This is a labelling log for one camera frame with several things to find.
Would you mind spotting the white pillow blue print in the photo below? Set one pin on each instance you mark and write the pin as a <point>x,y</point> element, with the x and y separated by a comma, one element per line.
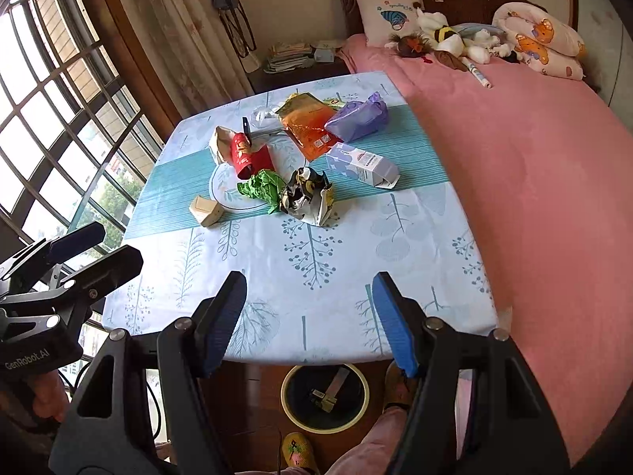
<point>390,17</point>

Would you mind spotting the window grille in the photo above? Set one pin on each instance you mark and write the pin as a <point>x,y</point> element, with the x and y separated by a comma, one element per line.
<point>59,123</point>

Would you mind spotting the small beige box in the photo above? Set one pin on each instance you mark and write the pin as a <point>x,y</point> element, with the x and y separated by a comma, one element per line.
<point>205,212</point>

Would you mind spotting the small teal box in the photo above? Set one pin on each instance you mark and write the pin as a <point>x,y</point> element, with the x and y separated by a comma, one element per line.
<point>325,52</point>

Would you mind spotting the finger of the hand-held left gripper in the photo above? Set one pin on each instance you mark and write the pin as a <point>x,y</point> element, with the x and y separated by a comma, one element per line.
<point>111,267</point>
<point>74,243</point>

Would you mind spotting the purple plastic pack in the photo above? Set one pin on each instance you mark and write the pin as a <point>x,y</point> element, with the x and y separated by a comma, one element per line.
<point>358,118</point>

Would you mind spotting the black white crumpled wrapper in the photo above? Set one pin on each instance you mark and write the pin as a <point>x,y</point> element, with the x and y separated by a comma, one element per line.
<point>306,200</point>

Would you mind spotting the black pen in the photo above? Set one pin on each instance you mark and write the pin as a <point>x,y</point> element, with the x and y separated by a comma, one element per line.
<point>246,127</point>

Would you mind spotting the white round plate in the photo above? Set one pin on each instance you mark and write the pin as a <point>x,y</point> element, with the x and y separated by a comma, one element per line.
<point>225,189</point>

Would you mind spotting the yellow black bee plush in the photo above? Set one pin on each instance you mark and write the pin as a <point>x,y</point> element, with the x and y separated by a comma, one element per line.
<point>447,34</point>

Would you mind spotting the stack of books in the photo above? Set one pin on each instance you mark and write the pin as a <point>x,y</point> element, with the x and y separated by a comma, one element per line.
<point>287,57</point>

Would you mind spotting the white plush toy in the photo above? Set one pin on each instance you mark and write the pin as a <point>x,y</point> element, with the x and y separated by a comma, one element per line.
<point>430,20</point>
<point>483,44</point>

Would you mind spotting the orange snack bag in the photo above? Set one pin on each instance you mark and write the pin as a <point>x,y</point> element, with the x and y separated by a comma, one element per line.
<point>306,128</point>

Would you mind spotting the white rolled paper tube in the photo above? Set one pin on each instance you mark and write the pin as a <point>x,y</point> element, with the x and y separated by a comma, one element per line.
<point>477,72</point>

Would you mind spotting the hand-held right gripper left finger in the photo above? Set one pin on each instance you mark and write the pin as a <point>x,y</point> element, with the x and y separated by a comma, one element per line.
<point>222,324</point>

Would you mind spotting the clear plastic bag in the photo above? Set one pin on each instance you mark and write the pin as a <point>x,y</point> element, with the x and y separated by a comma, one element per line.
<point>264,116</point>

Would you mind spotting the blue leaf print tablecloth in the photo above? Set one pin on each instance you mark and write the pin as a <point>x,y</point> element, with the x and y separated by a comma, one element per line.
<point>296,282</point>

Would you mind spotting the green crumpled paper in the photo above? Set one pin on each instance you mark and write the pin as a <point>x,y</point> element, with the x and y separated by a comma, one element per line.
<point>259,188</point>

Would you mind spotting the red paper carton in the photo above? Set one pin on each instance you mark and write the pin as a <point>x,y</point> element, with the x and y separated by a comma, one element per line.
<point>249,158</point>

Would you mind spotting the person's left hand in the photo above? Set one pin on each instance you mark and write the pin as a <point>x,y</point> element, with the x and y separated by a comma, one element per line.
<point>47,396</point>

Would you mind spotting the bear print rolled quilt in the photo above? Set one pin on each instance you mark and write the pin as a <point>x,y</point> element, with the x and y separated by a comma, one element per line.
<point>539,39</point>

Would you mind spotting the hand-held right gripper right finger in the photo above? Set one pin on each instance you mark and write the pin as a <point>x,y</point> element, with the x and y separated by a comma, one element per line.
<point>395,326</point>

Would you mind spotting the cream paper bag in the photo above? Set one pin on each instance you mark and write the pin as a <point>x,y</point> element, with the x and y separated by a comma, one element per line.
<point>220,142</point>

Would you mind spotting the brown wooden window frame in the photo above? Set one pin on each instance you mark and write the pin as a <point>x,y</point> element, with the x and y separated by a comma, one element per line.
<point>133,44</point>

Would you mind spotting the beige floral curtain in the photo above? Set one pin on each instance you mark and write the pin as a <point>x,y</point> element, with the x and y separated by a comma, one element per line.
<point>168,20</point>

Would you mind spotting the beige cardboard scrap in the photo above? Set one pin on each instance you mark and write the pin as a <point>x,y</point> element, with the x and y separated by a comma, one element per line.
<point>327,396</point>

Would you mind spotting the yellow green wrapper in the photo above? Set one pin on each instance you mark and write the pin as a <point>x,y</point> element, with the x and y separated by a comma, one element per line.
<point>336,101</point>

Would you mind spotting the brown furry plush toy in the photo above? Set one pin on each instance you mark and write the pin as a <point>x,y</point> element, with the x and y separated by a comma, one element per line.
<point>413,44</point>

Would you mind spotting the lavender milk carton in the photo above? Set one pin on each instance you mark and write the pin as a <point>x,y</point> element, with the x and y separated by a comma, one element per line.
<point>361,164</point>

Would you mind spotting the dark wooden nightstand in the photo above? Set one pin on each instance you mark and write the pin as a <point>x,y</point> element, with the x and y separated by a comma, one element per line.
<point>296,80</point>

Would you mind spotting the cream rimmed dark trash bin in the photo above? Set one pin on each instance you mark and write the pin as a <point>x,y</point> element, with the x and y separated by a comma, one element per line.
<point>301,413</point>

